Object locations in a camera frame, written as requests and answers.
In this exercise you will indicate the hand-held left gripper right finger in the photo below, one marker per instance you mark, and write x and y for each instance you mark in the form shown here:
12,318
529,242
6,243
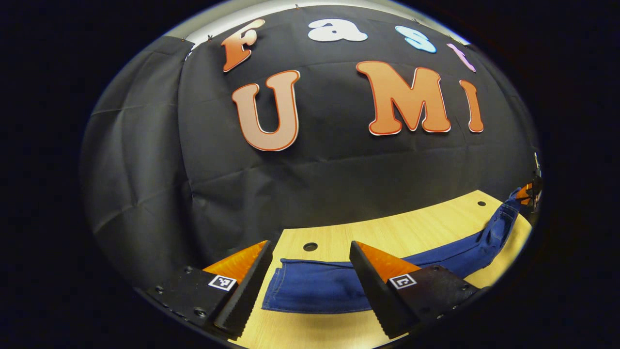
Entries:
373,291

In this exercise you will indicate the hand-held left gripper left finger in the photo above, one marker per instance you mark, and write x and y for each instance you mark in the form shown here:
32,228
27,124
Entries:
244,291

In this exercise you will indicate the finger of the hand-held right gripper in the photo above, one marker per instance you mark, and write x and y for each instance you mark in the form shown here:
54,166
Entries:
525,194

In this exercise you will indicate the blue jeans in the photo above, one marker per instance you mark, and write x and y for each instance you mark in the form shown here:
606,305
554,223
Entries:
315,286

